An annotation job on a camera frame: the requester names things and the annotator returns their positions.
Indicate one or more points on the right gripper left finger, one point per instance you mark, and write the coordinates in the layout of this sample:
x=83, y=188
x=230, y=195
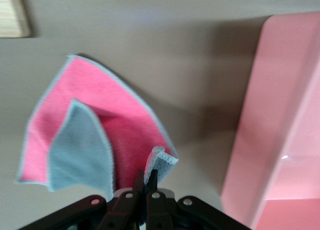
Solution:
x=122, y=210

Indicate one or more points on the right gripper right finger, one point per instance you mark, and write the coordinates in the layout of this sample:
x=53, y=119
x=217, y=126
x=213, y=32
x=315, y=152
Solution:
x=157, y=210

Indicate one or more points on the pink and grey cloth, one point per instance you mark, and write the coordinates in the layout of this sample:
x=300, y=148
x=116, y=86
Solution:
x=100, y=95

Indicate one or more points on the pink plastic bin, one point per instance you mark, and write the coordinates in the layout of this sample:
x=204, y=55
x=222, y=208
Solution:
x=275, y=115

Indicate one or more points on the wooden cutting board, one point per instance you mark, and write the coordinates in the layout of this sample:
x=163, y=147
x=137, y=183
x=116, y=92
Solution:
x=12, y=15

